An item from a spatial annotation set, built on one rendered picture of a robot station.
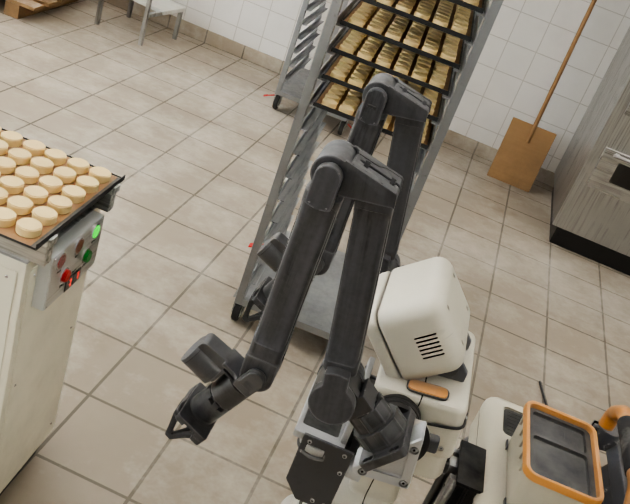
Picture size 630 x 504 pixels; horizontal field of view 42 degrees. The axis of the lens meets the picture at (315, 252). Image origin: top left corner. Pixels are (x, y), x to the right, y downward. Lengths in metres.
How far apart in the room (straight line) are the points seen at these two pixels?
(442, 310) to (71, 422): 1.50
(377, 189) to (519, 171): 4.45
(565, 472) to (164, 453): 1.34
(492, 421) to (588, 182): 3.11
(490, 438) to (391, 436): 0.45
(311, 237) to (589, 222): 3.79
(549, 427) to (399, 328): 0.45
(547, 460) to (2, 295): 1.14
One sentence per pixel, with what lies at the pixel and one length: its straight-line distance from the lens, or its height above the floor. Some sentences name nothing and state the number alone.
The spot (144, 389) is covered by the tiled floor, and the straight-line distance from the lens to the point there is 2.77.
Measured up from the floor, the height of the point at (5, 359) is 0.58.
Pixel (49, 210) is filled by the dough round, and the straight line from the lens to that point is 1.77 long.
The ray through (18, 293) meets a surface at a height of 0.76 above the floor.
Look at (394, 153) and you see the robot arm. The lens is 1.60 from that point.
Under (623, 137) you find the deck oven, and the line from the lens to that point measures 4.76.
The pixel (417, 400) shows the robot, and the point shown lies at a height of 0.99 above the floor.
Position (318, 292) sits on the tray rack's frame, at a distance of 3.24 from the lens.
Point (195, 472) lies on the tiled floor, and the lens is 2.56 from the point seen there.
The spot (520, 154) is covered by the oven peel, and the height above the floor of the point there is 0.21.
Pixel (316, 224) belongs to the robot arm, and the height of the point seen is 1.29.
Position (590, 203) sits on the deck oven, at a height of 0.33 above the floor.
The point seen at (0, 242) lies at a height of 0.86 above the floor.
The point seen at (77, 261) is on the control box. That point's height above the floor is 0.76.
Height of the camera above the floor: 1.83
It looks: 29 degrees down
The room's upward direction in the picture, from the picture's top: 20 degrees clockwise
